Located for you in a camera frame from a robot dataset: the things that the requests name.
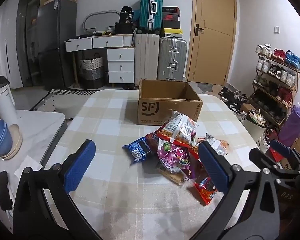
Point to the patterned floor rug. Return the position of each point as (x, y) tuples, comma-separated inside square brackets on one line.
[(45, 100)]

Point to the stacked beige bowls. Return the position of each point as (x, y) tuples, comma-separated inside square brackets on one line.
[(16, 142)]

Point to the black and red shoe box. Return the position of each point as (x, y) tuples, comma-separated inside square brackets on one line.
[(171, 10)]

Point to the woven laundry basket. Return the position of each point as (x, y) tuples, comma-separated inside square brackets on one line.
[(92, 72)]

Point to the white tall cabinet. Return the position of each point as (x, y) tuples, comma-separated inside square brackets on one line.
[(5, 42)]

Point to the orange bread packet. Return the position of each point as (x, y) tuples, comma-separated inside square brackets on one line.
[(218, 145)]

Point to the white wall switch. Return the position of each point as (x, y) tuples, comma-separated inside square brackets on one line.
[(277, 29)]

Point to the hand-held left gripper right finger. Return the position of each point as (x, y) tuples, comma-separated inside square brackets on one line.
[(212, 167)]

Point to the group of loose shoes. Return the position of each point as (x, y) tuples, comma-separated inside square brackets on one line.
[(232, 97)]

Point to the white bag with sticks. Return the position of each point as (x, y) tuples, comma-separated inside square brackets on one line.
[(256, 127)]

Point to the red cookie packet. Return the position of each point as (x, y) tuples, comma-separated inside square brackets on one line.
[(207, 191)]

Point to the wooden door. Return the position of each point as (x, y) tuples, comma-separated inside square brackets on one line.
[(215, 30)]

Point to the grey refrigerator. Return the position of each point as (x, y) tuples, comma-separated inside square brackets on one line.
[(57, 42)]

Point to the silver suitcase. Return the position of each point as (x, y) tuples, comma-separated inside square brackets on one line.
[(171, 60)]

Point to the blue cookie packet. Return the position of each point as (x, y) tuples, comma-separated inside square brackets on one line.
[(137, 150)]

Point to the purple rolled mat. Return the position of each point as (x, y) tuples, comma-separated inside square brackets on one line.
[(292, 126)]

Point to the black shopping bag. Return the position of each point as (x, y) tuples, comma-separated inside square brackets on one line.
[(126, 15)]

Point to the wooden shoe rack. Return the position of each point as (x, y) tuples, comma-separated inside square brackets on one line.
[(295, 71)]

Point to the white marble side table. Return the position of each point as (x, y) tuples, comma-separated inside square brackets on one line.
[(40, 130)]

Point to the yellow shoe box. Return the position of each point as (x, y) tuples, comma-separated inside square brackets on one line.
[(172, 33)]

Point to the cream suitcase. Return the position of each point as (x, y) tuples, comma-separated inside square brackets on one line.
[(146, 57)]

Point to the beige checked tablecloth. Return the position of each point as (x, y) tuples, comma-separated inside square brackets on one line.
[(110, 135)]

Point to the white paper slip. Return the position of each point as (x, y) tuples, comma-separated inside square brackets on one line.
[(27, 166)]

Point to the teal suitcase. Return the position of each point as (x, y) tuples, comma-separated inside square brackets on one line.
[(150, 7)]

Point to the red chips packet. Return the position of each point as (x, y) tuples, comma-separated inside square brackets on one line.
[(152, 141)]

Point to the white dresser with drawers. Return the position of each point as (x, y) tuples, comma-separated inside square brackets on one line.
[(120, 55)]

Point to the grey round pouf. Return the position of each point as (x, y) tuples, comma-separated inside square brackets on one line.
[(68, 107)]

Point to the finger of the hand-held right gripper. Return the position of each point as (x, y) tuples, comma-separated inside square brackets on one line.
[(280, 147), (261, 158)]

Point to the grey door mat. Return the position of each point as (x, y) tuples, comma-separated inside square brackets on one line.
[(205, 87)]

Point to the red gift bag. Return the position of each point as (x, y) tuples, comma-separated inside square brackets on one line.
[(275, 150)]

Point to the oval mirror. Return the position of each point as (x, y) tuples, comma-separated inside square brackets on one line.
[(100, 17)]

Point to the stacked blue bowls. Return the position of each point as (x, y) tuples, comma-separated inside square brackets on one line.
[(0, 137)]

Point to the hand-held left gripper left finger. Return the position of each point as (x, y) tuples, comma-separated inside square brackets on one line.
[(80, 166)]

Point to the shoe rack with shoes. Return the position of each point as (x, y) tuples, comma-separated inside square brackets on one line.
[(277, 80)]

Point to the black glass cabinet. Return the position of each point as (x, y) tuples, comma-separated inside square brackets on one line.
[(30, 30)]

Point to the brown cardboard box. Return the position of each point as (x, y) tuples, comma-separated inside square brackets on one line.
[(152, 110)]

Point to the black storage box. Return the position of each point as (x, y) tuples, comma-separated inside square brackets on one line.
[(125, 28)]

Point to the beige snack packet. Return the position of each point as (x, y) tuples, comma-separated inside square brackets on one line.
[(173, 177)]

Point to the purple candy packet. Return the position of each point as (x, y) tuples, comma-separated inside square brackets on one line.
[(175, 156)]

